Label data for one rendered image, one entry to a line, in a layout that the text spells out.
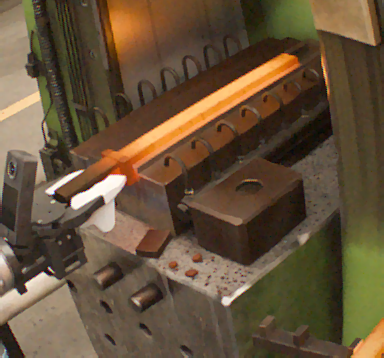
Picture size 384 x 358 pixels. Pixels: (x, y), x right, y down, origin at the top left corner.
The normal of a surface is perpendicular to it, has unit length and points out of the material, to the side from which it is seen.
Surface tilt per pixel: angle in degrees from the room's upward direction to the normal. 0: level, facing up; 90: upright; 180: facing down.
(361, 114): 90
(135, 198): 90
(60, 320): 0
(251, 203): 0
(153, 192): 90
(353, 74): 90
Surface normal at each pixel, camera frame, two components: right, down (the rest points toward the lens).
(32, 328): -0.18, -0.84
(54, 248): 0.69, 0.26
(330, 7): -0.70, 0.47
